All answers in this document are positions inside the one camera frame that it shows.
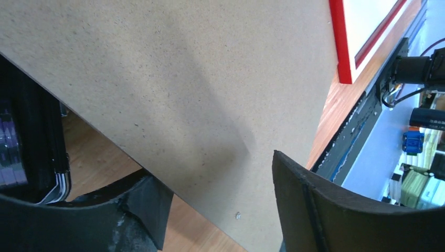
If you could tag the pink wooden picture frame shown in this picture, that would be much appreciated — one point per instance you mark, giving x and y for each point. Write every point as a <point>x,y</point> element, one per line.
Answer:
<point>350,67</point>

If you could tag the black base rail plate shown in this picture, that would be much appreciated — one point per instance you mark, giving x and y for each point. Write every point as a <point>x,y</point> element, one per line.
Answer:
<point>339,156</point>

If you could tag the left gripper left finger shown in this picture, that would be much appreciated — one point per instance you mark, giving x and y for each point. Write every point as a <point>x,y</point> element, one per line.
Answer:
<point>130,214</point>

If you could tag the seascape photo print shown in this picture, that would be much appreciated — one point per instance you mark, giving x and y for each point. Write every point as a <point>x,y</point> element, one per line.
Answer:
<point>362,17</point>

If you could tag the black foam-lined case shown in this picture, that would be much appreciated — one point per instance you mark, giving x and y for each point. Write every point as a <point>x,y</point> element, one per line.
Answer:
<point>34,162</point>

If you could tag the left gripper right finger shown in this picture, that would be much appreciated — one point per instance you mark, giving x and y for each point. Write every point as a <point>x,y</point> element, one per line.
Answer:
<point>318,215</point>

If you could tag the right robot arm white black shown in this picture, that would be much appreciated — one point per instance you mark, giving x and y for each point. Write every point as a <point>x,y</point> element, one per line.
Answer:
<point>426,71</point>

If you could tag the brown backing board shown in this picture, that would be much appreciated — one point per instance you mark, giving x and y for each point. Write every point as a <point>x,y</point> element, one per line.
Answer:
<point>200,93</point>

